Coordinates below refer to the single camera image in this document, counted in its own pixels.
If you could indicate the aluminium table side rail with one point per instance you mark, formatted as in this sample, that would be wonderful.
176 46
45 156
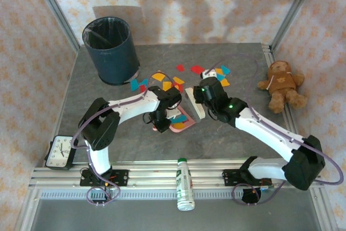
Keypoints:
267 50

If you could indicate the white bottle green cap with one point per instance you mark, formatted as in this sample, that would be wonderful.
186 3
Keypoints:
185 185

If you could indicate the white hand brush grey bristles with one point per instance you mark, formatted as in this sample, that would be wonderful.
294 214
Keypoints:
196 110

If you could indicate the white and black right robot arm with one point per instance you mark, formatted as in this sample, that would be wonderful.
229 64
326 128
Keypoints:
265 133

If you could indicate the small red paper scrap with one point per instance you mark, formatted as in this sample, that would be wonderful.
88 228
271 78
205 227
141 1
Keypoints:
180 67

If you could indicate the brown teddy bear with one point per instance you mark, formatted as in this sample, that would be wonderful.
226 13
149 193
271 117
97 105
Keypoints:
282 83

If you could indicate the dark blue round trash bin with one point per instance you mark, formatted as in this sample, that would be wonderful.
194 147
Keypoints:
116 60

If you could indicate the black alarm clock white face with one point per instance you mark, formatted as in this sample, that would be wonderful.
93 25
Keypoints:
58 152

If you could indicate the blue paper scrap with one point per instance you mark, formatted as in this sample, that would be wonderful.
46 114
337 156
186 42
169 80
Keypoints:
180 119
225 69
143 82
134 85

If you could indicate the ribbed aluminium strip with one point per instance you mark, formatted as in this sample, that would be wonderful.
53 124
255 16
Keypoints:
148 195

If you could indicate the aluminium frame post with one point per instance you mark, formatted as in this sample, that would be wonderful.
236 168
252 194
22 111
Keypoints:
56 9
294 9

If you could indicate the pink plastic dustpan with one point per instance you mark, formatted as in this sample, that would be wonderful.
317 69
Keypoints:
190 121

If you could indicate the long aluminium frame rail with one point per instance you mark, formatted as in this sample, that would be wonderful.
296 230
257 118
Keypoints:
151 174

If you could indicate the orange paper scrap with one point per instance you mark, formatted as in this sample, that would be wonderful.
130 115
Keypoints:
220 72
159 76
166 85
179 126
178 80
225 82

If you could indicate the clear plastic bin liner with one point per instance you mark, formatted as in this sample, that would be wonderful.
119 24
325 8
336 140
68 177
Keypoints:
108 25

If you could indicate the grey crumpled plastic strip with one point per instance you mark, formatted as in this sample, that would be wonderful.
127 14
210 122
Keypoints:
136 73

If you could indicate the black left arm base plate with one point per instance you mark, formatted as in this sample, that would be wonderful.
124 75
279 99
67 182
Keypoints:
121 178

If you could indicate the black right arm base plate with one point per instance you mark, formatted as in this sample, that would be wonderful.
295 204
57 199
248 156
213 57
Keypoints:
229 177

